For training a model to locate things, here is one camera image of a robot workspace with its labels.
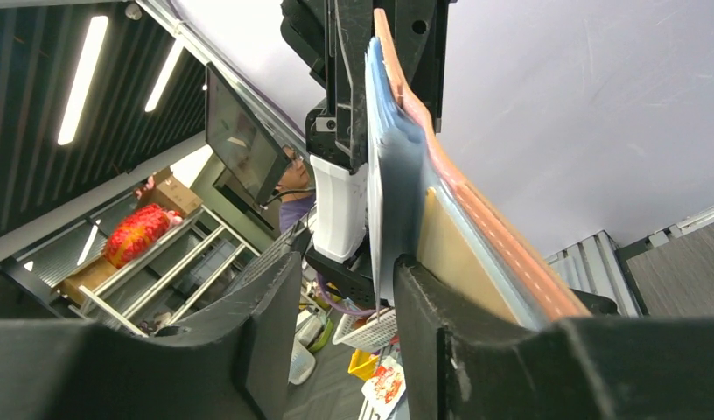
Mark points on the brown cardboard box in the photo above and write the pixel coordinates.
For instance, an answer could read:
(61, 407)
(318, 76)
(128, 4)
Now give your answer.
(164, 189)

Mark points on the light blue card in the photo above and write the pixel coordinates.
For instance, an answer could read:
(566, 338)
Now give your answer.
(399, 173)

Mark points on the tan leather card holder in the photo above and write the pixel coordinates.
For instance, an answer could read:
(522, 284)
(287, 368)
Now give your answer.
(534, 275)

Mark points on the gold credit card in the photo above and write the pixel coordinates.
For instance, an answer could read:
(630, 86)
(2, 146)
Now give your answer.
(445, 252)

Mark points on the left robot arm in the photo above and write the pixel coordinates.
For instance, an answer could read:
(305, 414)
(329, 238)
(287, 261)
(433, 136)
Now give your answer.
(339, 240)

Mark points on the metal storage shelf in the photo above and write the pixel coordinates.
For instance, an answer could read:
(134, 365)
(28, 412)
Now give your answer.
(185, 270)

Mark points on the red gold festive bag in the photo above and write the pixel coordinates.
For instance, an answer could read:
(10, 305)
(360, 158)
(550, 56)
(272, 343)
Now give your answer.
(135, 234)

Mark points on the black monitor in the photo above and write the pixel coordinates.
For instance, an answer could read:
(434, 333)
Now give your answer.
(240, 140)

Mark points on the red white snack packet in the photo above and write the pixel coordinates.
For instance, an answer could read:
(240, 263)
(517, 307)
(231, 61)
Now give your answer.
(385, 388)

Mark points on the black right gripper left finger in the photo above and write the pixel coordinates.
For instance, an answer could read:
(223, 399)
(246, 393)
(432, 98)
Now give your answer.
(228, 361)

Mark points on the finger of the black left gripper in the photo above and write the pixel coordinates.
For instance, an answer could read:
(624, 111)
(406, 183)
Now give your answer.
(348, 26)
(419, 29)

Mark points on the black computer keyboard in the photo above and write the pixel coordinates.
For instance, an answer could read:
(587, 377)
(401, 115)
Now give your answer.
(281, 246)

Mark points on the white perforated basket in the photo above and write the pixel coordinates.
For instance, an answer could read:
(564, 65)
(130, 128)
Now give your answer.
(370, 334)

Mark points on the person in purple shirt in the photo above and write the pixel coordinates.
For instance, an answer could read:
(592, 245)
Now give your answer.
(297, 199)

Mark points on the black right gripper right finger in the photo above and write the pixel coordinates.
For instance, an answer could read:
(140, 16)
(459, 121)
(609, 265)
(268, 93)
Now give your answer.
(462, 362)

